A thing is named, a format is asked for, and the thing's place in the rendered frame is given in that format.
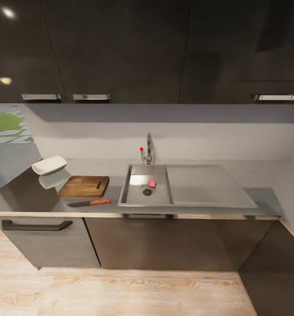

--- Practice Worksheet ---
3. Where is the vidalia onion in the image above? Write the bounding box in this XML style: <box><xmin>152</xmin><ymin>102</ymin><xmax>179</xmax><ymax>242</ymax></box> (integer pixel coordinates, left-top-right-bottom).
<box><xmin>148</xmin><ymin>180</ymin><xmax>157</xmax><ymax>188</ymax></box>

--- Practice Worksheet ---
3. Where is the cutting board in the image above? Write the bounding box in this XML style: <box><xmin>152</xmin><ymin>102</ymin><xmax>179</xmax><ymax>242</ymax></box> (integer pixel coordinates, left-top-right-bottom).
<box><xmin>58</xmin><ymin>176</ymin><xmax>109</xmax><ymax>197</ymax></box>

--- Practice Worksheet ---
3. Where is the parer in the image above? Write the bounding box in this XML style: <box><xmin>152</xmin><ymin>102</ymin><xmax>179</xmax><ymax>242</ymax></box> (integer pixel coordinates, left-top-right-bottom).
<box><xmin>68</xmin><ymin>199</ymin><xmax>110</xmax><ymax>206</ymax></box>

